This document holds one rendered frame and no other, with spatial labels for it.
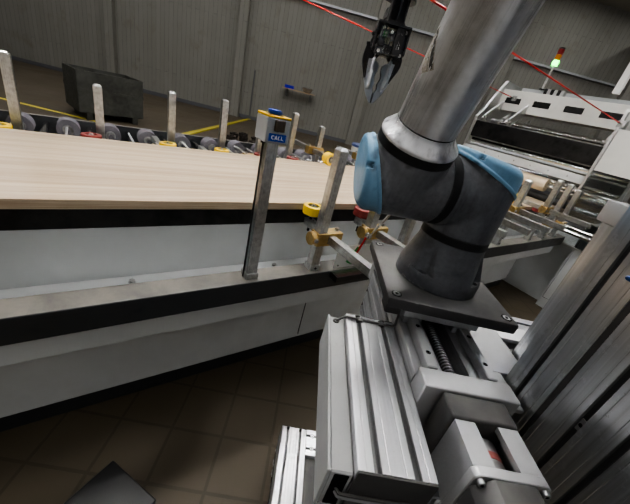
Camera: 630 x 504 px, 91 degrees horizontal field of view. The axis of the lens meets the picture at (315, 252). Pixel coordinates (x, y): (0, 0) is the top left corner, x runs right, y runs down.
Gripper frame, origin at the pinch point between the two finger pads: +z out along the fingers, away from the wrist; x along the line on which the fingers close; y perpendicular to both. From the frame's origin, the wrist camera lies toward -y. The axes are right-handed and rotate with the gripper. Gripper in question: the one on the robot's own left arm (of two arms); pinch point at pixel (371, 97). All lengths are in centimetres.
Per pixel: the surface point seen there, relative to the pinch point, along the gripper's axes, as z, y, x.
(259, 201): 33.8, -3.1, -23.3
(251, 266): 57, -4, -23
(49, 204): 43, 10, -75
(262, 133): 14.7, -2.0, -25.1
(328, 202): 33.7, -18.2, -2.3
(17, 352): 76, 30, -72
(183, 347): 109, -13, -47
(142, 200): 42, -2, -57
